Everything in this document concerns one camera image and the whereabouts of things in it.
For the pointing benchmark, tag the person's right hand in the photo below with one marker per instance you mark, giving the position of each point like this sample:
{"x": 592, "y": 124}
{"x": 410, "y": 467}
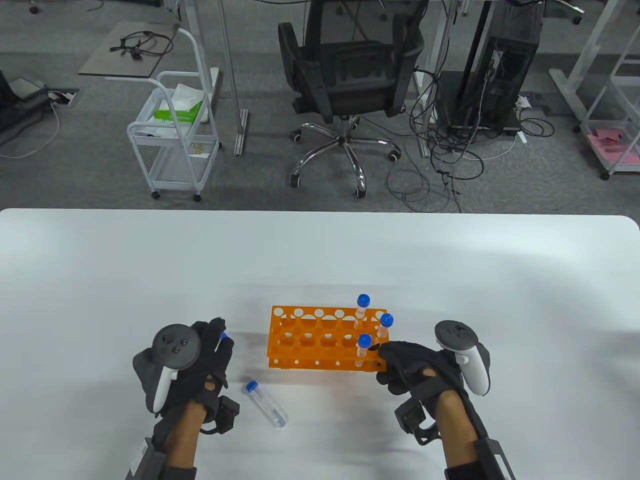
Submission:
{"x": 402, "y": 362}

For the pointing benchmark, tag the person's left hand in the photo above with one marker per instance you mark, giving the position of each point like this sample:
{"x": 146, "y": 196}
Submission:
{"x": 212, "y": 360}

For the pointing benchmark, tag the orange test tube rack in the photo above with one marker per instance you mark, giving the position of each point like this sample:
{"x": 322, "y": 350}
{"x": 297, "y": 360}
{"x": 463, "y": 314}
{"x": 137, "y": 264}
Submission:
{"x": 306, "y": 363}

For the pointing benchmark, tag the person's left forearm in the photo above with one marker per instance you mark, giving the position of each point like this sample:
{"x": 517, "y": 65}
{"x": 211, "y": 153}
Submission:
{"x": 182, "y": 435}

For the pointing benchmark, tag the person's right forearm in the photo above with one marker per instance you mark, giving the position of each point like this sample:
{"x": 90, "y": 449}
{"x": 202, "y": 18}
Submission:
{"x": 455, "y": 435}

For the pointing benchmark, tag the black and white tracking controller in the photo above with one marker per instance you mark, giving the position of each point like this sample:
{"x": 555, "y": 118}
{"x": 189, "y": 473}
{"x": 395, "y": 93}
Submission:
{"x": 176, "y": 346}
{"x": 455, "y": 334}

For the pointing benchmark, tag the black labelled sensor box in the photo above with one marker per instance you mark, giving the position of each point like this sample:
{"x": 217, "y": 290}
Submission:
{"x": 495, "y": 460}
{"x": 152, "y": 460}

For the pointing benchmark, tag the green packet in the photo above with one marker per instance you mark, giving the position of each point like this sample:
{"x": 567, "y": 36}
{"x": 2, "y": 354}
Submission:
{"x": 172, "y": 116}

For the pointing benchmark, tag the white plastic bag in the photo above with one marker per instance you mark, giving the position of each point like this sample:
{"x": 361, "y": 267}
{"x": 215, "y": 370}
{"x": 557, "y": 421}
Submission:
{"x": 187, "y": 95}

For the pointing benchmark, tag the white shelf trolley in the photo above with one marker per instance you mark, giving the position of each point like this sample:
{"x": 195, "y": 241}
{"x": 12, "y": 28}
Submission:
{"x": 605, "y": 175}

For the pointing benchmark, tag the grey metal desk leg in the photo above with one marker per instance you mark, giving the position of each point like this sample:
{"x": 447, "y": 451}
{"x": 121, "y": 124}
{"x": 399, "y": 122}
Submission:
{"x": 231, "y": 75}
{"x": 440, "y": 45}

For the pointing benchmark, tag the white power plug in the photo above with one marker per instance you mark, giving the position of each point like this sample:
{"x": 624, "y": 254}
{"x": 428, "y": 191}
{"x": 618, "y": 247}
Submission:
{"x": 522, "y": 101}

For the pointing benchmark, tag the black office chair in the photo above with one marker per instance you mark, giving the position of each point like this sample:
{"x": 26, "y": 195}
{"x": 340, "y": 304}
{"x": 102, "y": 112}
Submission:
{"x": 350, "y": 75}

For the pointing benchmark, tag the pink paper sheet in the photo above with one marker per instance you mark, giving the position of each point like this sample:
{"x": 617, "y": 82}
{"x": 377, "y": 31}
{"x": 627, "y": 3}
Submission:
{"x": 612, "y": 147}

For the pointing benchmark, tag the floor power outlet box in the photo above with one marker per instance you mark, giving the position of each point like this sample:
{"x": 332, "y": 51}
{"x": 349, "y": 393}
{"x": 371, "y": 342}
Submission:
{"x": 62, "y": 96}

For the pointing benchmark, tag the black computer tower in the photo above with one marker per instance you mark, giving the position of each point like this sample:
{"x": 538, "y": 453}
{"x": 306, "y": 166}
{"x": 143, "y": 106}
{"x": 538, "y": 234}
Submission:
{"x": 500, "y": 75}

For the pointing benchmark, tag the black equipment base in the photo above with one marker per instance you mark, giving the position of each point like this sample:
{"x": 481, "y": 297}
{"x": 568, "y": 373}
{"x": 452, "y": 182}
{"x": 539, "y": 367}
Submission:
{"x": 15, "y": 107}

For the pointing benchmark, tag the black chair base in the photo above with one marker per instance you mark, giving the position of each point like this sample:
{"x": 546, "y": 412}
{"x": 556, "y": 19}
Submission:
{"x": 576, "y": 19}

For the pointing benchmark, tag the black castor wheel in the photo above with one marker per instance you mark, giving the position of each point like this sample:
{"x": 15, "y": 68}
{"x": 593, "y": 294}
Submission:
{"x": 34, "y": 7}

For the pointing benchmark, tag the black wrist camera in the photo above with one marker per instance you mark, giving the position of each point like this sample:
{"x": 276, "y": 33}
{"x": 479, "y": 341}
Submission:
{"x": 412, "y": 417}
{"x": 227, "y": 412}

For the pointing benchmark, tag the white desk frame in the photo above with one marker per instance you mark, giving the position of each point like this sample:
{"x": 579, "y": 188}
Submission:
{"x": 570, "y": 82}

